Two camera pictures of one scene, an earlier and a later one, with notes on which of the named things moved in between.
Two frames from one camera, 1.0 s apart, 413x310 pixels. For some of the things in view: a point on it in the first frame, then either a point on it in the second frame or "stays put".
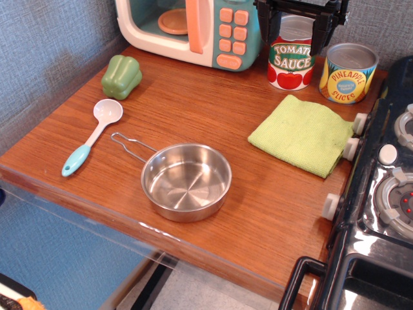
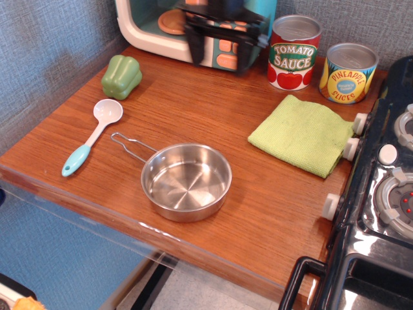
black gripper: (340, 10) -> (231, 18)
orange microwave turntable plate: (173, 20) stays put
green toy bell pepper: (122, 77) stays put
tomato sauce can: (290, 66) stays put
